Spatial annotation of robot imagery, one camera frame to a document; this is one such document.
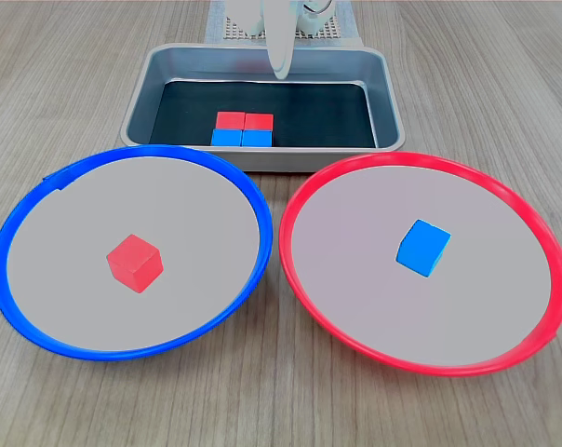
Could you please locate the blue-rimmed white plate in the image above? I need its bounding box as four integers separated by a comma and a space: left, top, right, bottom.
0, 143, 274, 362

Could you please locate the blue cube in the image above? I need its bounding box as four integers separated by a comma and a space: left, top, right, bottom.
395, 219, 452, 279
241, 129, 274, 148
210, 128, 244, 148

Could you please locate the red cube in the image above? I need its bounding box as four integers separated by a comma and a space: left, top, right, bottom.
215, 111, 247, 131
105, 233, 165, 295
244, 113, 275, 132

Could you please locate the pale translucent tape sheet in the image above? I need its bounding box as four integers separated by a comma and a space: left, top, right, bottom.
205, 0, 362, 48

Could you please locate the steel tray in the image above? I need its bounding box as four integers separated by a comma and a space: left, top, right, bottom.
120, 43, 407, 174

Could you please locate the pale perforated base plate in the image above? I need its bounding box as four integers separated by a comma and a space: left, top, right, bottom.
222, 16, 345, 41

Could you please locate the red-rimmed white plate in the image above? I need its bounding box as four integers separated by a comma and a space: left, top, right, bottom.
278, 151, 562, 378

